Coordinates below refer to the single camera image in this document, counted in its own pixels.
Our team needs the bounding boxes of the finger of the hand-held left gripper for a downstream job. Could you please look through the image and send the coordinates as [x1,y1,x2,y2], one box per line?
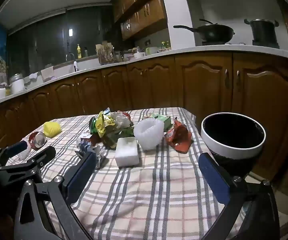
[0,141,31,167]
[0,146,57,186]

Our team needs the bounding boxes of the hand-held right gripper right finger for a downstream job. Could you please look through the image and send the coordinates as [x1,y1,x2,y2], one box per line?
[198,152,281,240]

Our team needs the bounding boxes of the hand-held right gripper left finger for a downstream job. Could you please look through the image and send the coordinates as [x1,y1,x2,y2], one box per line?
[14,151,97,240]

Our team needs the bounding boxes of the white bowl with dark interior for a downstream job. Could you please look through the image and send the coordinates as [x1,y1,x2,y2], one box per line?
[201,112,266,179]

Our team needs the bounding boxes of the green snack bag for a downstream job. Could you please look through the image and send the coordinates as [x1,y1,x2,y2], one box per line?
[101,127,136,149]

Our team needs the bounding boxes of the yellow crumpled bag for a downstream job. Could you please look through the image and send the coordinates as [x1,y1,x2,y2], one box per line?
[43,121,62,138]

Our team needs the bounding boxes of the small printed carton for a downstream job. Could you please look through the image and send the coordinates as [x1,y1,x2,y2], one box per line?
[80,133,94,145]

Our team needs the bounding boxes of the white foam block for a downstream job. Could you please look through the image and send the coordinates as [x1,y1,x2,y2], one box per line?
[114,137,140,167]

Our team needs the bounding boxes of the yellow green snack wrapper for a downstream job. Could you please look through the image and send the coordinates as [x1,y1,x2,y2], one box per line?
[94,111,116,138]

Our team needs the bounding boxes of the orange red snack bag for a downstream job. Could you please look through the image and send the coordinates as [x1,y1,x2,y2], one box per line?
[164,117,193,155]

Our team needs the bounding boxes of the white crumpled paper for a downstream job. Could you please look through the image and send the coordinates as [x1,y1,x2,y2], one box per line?
[109,111,132,133]

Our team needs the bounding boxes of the white canister with silver lid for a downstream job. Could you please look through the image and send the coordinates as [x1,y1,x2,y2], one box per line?
[10,74,26,94]

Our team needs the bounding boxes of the checked tablecloth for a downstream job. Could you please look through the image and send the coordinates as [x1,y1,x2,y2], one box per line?
[5,107,247,240]

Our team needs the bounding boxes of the green carton box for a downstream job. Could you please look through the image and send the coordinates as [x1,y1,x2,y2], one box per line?
[144,113,172,132]

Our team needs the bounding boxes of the white foam fruit net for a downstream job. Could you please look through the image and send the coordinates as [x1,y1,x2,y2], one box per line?
[133,118,165,151]

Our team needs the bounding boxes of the brown wooden base cabinets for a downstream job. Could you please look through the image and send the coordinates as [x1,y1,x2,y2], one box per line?
[0,51,288,188]

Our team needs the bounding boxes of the brown utensil holder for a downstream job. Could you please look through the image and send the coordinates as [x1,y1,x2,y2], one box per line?
[96,41,115,64]

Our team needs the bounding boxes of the dark window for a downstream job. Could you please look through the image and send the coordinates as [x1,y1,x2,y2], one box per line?
[6,5,121,75]

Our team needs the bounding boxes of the white kitchen countertop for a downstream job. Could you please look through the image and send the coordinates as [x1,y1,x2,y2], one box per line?
[0,44,288,110]

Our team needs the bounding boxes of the black wok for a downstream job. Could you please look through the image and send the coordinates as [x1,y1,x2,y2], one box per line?
[173,19,235,43]

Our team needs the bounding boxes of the black stock pot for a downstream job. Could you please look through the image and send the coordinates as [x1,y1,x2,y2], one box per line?
[244,19,280,46]

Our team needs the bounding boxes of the brown wooden wall cabinets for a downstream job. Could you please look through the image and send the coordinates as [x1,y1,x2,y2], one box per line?
[113,0,174,40]

